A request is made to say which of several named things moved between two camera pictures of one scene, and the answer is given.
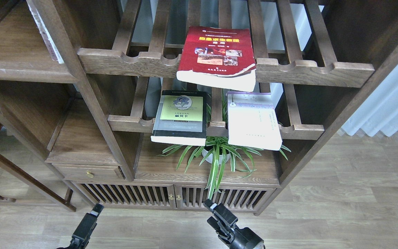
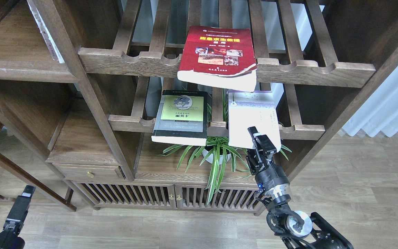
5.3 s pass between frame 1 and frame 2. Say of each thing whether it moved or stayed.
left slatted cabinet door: stayed
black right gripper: moved
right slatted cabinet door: stayed
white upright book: stayed
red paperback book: stayed
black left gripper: moved
